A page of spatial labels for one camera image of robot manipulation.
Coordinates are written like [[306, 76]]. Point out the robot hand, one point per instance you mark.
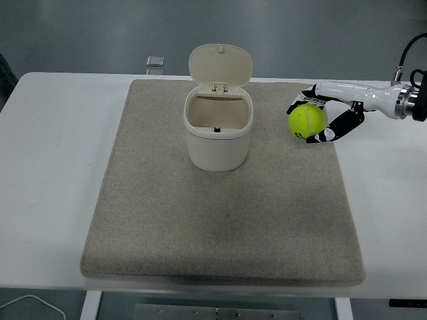
[[377, 98]]

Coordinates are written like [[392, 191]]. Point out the yellow tennis ball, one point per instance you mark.
[[305, 121]]

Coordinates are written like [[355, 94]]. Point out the cream bin with flip lid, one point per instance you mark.
[[217, 150]]

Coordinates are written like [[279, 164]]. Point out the black table control panel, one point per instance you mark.
[[407, 303]]

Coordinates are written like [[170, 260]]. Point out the beige fabric mat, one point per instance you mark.
[[200, 216]]

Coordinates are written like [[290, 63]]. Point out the white table leg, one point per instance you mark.
[[90, 306], [343, 310]]

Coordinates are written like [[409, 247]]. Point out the silver floor plate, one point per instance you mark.
[[154, 71], [155, 60]]

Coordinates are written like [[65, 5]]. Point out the grey metal plate with screws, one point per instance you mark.
[[183, 313]]

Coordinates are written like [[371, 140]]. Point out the dark chair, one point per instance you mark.
[[5, 80]]

